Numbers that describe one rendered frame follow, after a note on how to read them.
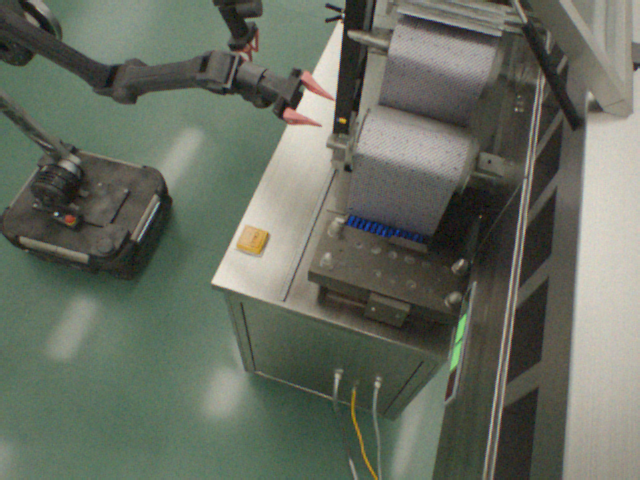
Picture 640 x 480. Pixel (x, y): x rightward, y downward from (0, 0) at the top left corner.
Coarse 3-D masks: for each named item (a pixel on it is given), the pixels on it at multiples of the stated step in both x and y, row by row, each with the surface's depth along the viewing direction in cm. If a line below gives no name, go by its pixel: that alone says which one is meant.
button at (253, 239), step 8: (248, 232) 142; (256, 232) 142; (264, 232) 142; (240, 240) 140; (248, 240) 140; (256, 240) 140; (264, 240) 141; (240, 248) 141; (248, 248) 140; (256, 248) 139
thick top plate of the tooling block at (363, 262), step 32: (320, 256) 127; (352, 256) 127; (384, 256) 128; (416, 256) 128; (448, 256) 128; (352, 288) 125; (384, 288) 123; (416, 288) 123; (448, 288) 124; (448, 320) 123
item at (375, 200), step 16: (352, 176) 120; (368, 176) 118; (352, 192) 126; (368, 192) 124; (384, 192) 122; (400, 192) 120; (416, 192) 118; (368, 208) 129; (384, 208) 127; (400, 208) 125; (416, 208) 123; (432, 208) 121; (384, 224) 133; (400, 224) 130; (416, 224) 128; (432, 224) 126
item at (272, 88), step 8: (272, 72) 104; (296, 72) 102; (264, 80) 103; (272, 80) 102; (280, 80) 102; (288, 80) 101; (264, 88) 103; (272, 88) 102; (280, 88) 102; (264, 96) 104; (272, 96) 103; (280, 96) 101; (280, 104) 102; (280, 112) 105
